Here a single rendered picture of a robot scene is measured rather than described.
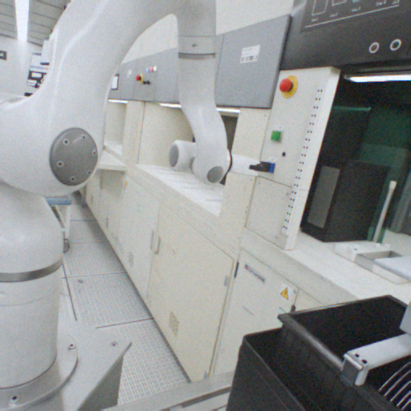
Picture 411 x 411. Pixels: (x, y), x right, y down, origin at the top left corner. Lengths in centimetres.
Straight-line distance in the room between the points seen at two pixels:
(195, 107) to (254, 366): 57
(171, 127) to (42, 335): 196
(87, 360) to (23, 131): 41
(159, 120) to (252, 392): 204
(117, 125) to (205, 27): 307
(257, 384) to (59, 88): 43
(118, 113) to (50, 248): 333
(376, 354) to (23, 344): 45
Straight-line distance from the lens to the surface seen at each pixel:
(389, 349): 39
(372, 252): 114
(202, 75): 77
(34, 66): 539
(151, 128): 229
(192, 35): 76
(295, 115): 100
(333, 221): 119
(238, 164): 90
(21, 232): 48
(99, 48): 50
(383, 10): 92
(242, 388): 47
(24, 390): 59
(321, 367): 40
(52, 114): 40
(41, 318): 54
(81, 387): 60
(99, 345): 67
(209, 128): 76
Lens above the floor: 119
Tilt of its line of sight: 14 degrees down
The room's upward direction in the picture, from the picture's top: 10 degrees clockwise
